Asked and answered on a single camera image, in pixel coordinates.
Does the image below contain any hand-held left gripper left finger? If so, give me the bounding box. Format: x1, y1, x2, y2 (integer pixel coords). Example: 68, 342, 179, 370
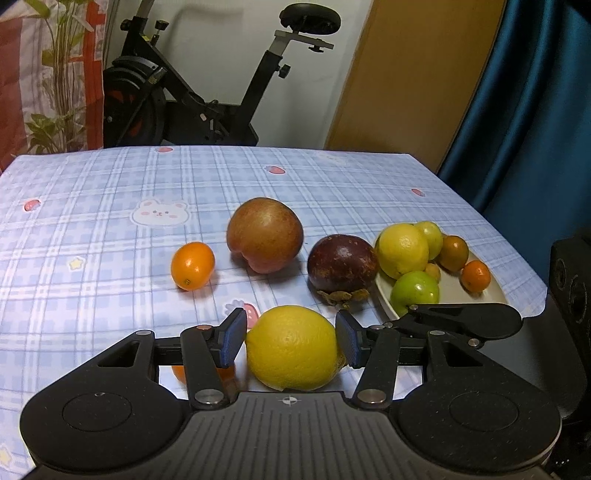
97, 307, 249, 411

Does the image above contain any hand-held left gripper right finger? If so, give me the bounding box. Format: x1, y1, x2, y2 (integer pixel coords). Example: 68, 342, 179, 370
335, 309, 484, 411

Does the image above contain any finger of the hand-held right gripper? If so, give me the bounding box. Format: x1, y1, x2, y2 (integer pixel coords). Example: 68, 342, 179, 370
385, 302, 526, 350

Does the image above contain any beige plate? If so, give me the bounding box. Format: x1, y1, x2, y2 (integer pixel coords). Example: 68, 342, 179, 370
373, 231, 511, 324

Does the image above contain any yellow lemon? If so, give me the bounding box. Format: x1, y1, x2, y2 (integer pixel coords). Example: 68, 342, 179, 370
245, 305, 347, 392
375, 224, 430, 279

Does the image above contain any green orange mandarin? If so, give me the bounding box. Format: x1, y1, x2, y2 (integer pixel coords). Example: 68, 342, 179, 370
438, 235, 470, 272

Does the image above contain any purple mangosteen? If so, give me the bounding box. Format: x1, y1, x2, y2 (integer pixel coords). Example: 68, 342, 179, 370
307, 234, 380, 309

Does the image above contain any yellow green jujube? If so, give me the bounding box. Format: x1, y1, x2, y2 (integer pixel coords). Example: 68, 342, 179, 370
416, 222, 444, 260

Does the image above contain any red-brown mango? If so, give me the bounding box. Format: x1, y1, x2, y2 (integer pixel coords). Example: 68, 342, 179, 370
226, 198, 304, 274

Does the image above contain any blue plaid tablecloth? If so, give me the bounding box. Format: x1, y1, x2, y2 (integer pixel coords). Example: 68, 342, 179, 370
0, 147, 550, 467

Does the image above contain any blue curtain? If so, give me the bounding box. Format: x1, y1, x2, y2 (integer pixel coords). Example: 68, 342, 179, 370
436, 0, 591, 259

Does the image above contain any black exercise bike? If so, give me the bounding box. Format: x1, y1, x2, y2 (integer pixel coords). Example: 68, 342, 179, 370
102, 4, 335, 148

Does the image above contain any wooden door panel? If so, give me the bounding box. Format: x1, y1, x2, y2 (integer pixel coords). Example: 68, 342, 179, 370
325, 0, 509, 155

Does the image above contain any red printed wall backdrop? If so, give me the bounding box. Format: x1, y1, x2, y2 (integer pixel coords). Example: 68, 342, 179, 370
0, 0, 108, 174

